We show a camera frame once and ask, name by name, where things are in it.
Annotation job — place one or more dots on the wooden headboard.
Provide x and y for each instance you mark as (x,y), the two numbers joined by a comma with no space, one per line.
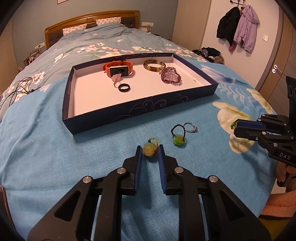
(92,17)

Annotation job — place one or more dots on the pile of dark clothes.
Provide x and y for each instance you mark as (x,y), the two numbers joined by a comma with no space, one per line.
(208,54)

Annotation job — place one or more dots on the bedside clutter of bottles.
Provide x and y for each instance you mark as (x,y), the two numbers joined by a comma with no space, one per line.
(32,58)

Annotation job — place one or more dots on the wooden door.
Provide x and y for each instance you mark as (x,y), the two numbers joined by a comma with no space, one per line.
(277,46)

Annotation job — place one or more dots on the orange smart band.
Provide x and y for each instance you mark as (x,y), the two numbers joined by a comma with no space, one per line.
(107,67)

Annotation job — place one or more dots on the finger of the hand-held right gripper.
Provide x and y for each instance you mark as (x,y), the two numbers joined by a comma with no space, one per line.
(251,124)
(247,134)

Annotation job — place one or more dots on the dark blue cardboard box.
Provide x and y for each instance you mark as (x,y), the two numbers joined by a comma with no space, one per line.
(104,97)

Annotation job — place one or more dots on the black wall coat rack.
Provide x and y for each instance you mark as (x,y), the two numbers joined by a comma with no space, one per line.
(231,2)

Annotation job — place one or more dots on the maroon scarf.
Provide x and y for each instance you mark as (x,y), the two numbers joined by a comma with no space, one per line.
(232,46)

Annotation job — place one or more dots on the beige wardrobe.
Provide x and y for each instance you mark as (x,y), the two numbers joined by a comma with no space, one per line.
(192,23)

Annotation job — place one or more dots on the amber bangle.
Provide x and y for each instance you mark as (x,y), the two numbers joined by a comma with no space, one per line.
(148,67)

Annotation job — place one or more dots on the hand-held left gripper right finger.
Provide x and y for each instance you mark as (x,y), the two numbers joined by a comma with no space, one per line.
(161,166)

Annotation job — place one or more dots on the white wall socket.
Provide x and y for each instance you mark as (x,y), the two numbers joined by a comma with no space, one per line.
(147,24)
(39,45)

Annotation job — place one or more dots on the purple jacket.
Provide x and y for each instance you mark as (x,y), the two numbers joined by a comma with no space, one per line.
(247,27)

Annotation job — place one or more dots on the person's right hand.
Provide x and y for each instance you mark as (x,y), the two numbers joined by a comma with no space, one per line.
(281,170)

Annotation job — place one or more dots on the wooden bed with floral duvet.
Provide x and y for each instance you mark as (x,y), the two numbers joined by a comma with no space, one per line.
(92,41)

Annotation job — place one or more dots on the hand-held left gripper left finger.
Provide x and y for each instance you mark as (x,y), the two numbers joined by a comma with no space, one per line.
(138,166)

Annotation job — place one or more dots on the black jacket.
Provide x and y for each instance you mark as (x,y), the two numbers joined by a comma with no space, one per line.
(227,25)

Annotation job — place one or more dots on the yellow-green bead pendant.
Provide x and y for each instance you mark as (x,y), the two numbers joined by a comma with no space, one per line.
(149,150)

